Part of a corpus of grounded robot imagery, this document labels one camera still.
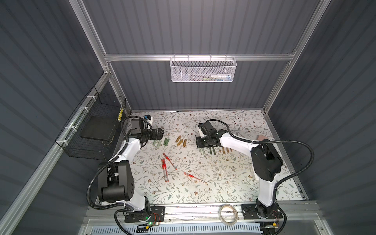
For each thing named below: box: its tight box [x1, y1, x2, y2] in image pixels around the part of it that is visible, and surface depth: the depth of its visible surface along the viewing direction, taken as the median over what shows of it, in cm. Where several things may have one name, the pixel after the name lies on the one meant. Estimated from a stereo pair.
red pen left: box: [161, 159, 167, 183], surface depth 91 cm
